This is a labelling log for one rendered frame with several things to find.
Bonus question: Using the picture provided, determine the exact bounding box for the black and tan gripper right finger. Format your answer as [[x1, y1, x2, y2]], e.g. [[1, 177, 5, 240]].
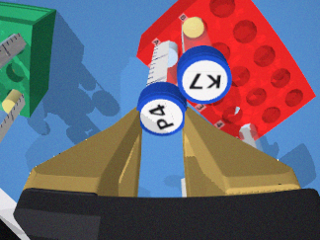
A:
[[182, 107, 301, 197]]

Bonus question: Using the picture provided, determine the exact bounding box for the blue bench mat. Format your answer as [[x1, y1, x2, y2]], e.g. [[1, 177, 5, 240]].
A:
[[0, 0, 320, 203]]

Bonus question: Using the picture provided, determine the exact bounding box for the green test tube rack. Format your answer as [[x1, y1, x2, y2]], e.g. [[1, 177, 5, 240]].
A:
[[0, 1, 56, 118]]

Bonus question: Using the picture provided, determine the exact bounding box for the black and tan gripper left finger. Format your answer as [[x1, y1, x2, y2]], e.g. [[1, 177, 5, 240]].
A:
[[23, 107, 142, 197]]

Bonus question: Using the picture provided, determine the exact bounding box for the white tube rack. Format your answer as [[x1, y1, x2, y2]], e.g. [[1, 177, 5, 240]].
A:
[[181, 178, 187, 197]]

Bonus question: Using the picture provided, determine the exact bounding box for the red tube rack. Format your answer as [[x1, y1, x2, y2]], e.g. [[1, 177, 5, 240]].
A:
[[136, 0, 316, 139]]

